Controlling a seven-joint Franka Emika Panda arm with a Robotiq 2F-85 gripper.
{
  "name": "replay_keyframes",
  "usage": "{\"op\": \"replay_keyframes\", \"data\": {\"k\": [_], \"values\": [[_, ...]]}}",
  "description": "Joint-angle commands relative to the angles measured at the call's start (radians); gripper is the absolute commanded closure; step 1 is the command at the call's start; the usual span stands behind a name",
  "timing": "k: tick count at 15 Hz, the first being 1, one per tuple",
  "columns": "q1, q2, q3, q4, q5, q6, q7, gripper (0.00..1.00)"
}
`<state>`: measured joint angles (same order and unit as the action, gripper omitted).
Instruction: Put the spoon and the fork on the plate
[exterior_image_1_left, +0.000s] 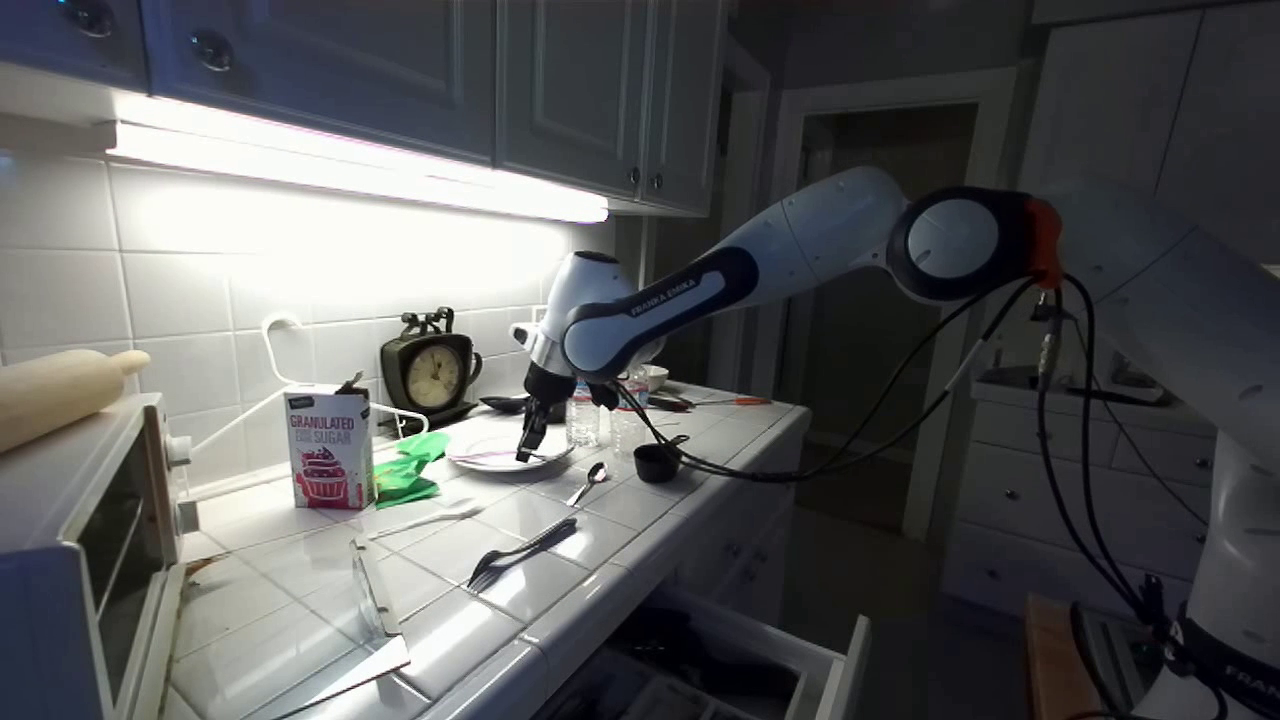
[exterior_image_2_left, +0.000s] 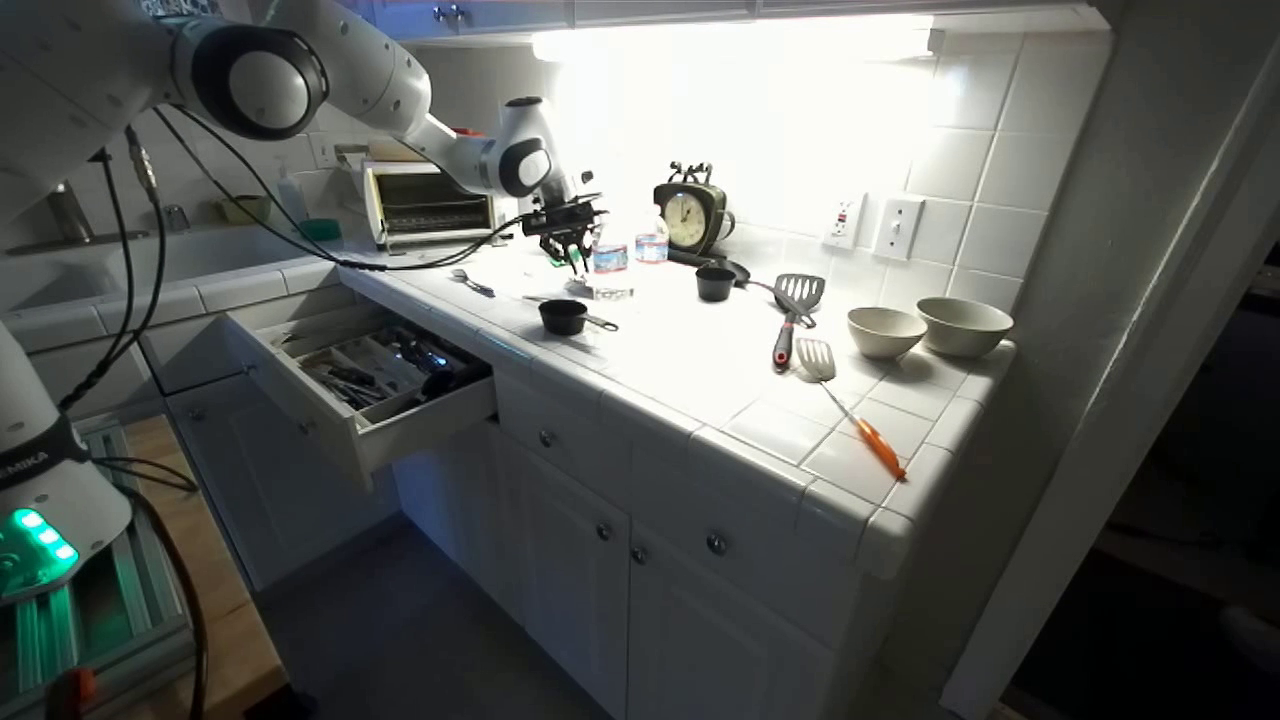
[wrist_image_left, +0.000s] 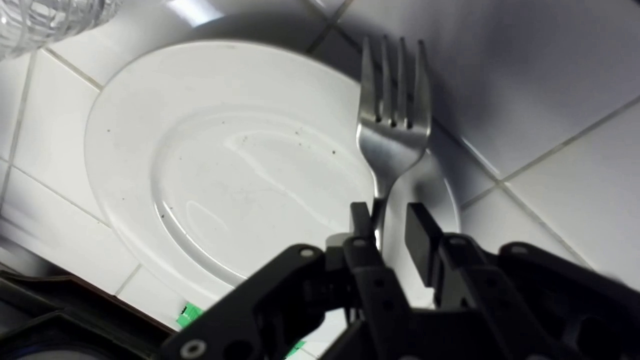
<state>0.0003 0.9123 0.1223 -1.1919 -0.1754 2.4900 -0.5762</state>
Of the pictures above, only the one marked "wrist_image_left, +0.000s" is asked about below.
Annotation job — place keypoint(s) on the small green item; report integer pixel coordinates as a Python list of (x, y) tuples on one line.
[(190, 315)]

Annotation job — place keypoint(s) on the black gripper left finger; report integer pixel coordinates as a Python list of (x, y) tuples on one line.
[(365, 231)]

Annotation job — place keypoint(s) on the clear plastic container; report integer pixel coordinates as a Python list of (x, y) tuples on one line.
[(41, 22)]

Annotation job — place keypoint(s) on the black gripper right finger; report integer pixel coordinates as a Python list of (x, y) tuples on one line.
[(427, 242)]

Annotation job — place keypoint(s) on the silver metal fork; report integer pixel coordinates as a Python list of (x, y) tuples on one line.
[(393, 152)]

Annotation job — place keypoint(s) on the white round plate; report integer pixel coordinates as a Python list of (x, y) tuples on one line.
[(221, 166)]

